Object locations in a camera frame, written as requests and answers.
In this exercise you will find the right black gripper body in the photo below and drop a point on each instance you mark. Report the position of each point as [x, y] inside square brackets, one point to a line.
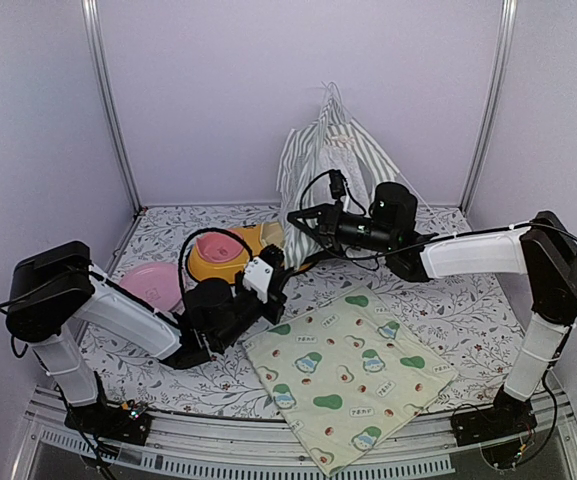
[373, 236]

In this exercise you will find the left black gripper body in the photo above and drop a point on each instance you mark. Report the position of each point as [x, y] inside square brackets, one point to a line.
[228, 337]

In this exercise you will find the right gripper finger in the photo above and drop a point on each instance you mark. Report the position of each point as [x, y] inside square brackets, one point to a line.
[310, 213]
[300, 232]

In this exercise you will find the striped fabric pet tent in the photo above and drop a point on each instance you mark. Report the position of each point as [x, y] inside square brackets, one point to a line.
[303, 182]

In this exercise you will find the avocado print cushion mat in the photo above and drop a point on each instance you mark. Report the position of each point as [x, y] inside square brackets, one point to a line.
[346, 376]

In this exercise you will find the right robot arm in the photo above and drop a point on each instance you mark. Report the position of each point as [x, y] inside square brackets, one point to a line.
[540, 249]

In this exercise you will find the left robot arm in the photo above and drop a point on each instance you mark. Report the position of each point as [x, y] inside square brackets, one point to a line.
[61, 284]

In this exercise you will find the yellow double pet feeder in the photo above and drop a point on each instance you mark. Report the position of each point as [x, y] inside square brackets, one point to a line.
[200, 270]

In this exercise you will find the cream bowl in feeder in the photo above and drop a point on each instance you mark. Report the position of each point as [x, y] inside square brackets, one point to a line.
[271, 233]

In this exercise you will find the pink bowl in feeder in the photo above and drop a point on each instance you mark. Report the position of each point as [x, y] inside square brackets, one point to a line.
[215, 247]

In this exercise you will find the pink round plate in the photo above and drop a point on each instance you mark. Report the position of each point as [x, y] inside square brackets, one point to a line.
[157, 283]

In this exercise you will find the floral table cloth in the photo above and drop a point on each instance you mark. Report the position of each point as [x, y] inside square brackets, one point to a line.
[467, 320]

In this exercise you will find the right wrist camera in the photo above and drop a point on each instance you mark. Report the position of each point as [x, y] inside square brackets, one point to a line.
[338, 187]

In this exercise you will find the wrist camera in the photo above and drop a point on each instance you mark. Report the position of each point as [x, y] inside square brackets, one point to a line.
[263, 275]
[338, 187]

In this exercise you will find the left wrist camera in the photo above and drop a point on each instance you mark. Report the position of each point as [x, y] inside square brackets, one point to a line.
[263, 275]

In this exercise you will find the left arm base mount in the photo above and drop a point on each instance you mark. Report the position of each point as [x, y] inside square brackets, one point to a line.
[130, 424]

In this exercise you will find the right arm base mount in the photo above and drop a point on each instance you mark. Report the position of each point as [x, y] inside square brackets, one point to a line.
[508, 421]

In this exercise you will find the right aluminium frame post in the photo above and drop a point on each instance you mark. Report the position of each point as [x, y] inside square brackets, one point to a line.
[492, 100]

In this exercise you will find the aluminium frame post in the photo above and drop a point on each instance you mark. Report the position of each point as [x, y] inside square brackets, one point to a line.
[492, 100]
[92, 24]

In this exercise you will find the left aluminium frame post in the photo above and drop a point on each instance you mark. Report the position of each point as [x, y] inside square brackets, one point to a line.
[92, 24]

